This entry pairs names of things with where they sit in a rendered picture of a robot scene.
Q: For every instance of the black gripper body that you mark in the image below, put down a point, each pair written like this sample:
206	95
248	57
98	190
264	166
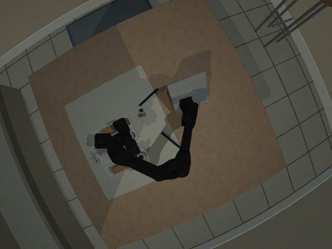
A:
119	125

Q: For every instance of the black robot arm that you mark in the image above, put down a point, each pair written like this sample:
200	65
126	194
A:
173	168

